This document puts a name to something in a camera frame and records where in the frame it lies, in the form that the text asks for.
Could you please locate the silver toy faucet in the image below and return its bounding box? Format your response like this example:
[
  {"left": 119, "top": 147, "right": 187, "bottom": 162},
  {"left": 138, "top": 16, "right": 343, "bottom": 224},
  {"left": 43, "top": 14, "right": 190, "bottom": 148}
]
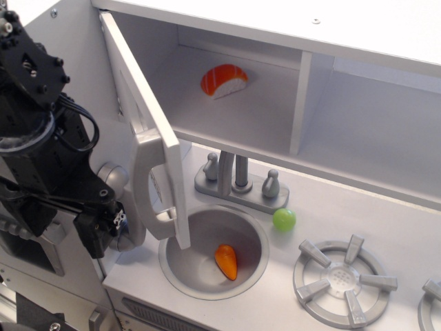
[{"left": 194, "top": 151, "right": 289, "bottom": 214}]

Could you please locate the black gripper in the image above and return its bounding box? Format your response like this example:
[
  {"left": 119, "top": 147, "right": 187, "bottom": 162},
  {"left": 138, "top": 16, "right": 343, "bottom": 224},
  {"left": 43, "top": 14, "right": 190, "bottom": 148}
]
[{"left": 1, "top": 103, "right": 125, "bottom": 259}]

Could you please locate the black cable loop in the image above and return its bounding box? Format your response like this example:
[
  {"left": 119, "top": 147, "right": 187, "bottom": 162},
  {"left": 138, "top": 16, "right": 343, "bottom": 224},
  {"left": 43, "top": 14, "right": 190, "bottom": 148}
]
[{"left": 57, "top": 94, "right": 101, "bottom": 152}]

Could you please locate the silver toy telephone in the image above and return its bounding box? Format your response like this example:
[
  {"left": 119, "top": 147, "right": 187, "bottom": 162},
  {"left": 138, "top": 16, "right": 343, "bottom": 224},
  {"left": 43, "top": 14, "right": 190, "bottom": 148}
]
[{"left": 98, "top": 163, "right": 146, "bottom": 252}]

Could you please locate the grey ice dispenser panel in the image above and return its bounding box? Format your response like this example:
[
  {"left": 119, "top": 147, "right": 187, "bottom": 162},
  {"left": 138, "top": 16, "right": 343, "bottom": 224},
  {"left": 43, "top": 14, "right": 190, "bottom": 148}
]
[{"left": 1, "top": 215, "right": 66, "bottom": 276}]

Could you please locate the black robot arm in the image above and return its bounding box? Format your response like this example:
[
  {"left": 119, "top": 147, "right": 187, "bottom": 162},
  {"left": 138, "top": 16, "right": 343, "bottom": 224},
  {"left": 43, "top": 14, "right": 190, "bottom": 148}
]
[{"left": 1, "top": 6, "right": 125, "bottom": 259}]

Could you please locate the silver toy stove burner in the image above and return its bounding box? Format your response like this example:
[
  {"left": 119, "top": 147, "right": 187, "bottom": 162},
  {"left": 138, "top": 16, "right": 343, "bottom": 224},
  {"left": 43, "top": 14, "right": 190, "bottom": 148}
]
[{"left": 293, "top": 234, "right": 398, "bottom": 330}]

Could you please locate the salmon nigiri sushi toy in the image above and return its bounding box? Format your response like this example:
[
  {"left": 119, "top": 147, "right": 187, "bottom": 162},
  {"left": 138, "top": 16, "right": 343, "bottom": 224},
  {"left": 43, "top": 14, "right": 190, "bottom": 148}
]
[{"left": 200, "top": 63, "right": 248, "bottom": 99}]

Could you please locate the orange toy carrot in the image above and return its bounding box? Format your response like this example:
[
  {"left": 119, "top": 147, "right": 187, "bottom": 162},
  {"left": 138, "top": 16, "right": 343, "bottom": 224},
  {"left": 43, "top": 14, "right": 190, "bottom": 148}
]
[{"left": 214, "top": 244, "right": 238, "bottom": 281}]

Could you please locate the round metal sink bowl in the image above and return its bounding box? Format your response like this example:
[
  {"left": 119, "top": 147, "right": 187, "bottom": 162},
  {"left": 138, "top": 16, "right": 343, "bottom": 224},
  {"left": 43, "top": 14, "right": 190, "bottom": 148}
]
[{"left": 159, "top": 205, "right": 269, "bottom": 301}]

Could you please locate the green toy ball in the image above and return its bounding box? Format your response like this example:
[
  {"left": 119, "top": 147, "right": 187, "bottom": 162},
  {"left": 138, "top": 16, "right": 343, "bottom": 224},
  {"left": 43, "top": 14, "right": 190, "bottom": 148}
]
[{"left": 272, "top": 208, "right": 296, "bottom": 232}]

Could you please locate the white toy kitchen cabinet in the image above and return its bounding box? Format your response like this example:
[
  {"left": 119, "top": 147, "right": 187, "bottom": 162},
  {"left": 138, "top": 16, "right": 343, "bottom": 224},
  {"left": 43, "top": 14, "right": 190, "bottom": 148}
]
[{"left": 1, "top": 1, "right": 440, "bottom": 330}]

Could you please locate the white toy microwave door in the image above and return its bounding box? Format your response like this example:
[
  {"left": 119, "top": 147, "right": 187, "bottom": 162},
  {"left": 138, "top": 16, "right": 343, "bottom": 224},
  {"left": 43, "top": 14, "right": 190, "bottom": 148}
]
[{"left": 99, "top": 10, "right": 191, "bottom": 250}]

